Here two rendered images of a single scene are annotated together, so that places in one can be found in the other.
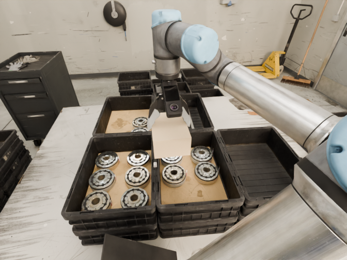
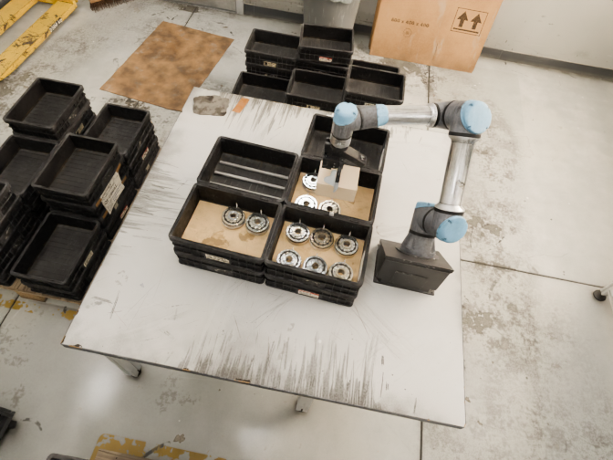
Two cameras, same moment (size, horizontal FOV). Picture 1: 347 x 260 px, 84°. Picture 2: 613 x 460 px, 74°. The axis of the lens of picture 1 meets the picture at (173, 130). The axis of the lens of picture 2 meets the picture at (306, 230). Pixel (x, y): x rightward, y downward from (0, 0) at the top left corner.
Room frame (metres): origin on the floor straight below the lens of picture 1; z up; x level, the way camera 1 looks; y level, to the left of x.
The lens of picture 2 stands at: (0.41, 1.09, 2.35)
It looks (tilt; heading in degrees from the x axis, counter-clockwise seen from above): 57 degrees down; 281
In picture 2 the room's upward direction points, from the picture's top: 8 degrees clockwise
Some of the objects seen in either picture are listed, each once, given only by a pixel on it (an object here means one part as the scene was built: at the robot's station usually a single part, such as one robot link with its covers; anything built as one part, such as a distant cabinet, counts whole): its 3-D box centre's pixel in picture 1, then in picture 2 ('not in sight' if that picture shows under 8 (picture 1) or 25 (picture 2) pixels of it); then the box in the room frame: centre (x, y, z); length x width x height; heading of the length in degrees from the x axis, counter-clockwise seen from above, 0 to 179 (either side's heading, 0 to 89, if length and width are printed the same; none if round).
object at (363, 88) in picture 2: not in sight; (369, 108); (0.58, -1.34, 0.37); 0.40 x 0.30 x 0.45; 8
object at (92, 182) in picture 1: (101, 178); (315, 266); (0.51, 0.30, 0.86); 0.10 x 0.10 x 0.01
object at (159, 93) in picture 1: (167, 88); (335, 152); (0.56, 0.02, 1.24); 0.09 x 0.08 x 0.12; 8
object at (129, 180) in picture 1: (137, 175); (321, 237); (0.53, 0.15, 0.86); 0.10 x 0.10 x 0.01
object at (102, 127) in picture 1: (128, 121); (228, 227); (0.92, 0.26, 0.87); 0.40 x 0.30 x 0.11; 5
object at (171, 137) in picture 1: (169, 133); (337, 181); (0.53, 0.01, 1.08); 0.16 x 0.12 x 0.07; 8
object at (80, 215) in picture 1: (117, 167); (320, 244); (0.52, 0.22, 0.92); 0.40 x 0.30 x 0.02; 5
